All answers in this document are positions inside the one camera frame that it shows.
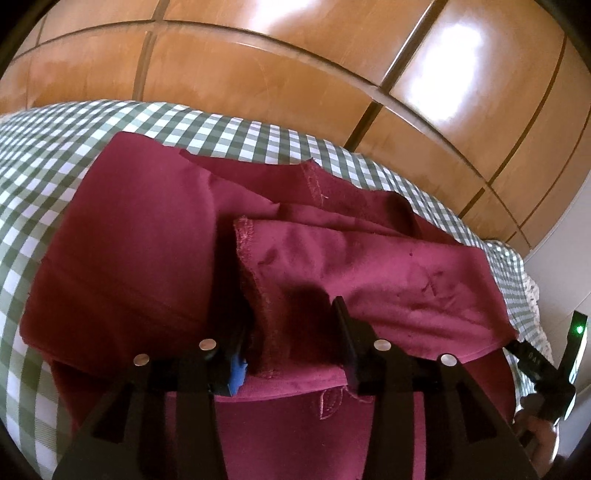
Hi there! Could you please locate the dark red garment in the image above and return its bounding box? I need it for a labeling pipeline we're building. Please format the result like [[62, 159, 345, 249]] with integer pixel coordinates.
[[21, 131, 518, 480]]

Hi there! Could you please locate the person's right hand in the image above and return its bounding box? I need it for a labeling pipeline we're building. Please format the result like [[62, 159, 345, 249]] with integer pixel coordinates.
[[515, 406, 561, 476]]

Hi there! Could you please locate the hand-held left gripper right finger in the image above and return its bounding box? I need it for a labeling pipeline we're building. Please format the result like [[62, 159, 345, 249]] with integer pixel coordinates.
[[332, 296, 541, 480]]

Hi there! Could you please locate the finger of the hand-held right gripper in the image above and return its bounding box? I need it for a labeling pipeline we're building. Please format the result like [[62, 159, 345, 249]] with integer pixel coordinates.
[[505, 339, 561, 393]]

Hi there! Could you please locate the green checkered bed sheet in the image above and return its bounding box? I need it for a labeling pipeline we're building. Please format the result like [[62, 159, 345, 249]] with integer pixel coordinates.
[[0, 102, 539, 480]]

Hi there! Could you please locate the wooden wardrobe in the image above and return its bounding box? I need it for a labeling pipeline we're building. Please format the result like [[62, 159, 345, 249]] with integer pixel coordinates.
[[0, 0, 591, 259]]

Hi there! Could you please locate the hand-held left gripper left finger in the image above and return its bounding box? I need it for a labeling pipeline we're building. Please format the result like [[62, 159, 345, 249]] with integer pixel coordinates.
[[52, 323, 252, 480]]

